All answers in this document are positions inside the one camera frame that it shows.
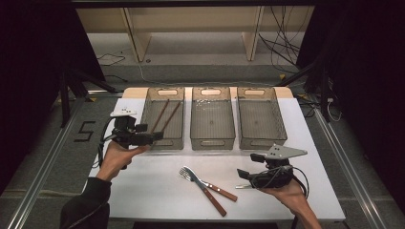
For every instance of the small all-metal fork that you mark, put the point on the small all-metal fork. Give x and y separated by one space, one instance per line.
242 186

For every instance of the light wooden shelf unit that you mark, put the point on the light wooden shelf unit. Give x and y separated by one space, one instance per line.
194 19

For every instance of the black metal stand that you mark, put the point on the black metal stand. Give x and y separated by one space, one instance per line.
68 92
318 79

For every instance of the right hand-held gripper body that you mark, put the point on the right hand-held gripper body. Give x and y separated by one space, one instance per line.
273 173

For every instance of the person's right hand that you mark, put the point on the person's right hand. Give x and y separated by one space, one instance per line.
288 195

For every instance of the aluminium floor rail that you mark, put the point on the aluminium floor rail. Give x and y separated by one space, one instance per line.
350 171
38 184

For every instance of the white table cover sheet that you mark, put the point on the white table cover sheet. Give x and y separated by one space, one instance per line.
159 197

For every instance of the smoky transparent plastic bin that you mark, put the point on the smoky transparent plastic bin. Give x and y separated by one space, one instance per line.
173 122
211 122
261 122

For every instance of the person's left hand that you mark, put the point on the person's left hand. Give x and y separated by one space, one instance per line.
116 160

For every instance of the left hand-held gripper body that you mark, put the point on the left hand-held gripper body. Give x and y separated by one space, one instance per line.
127 135

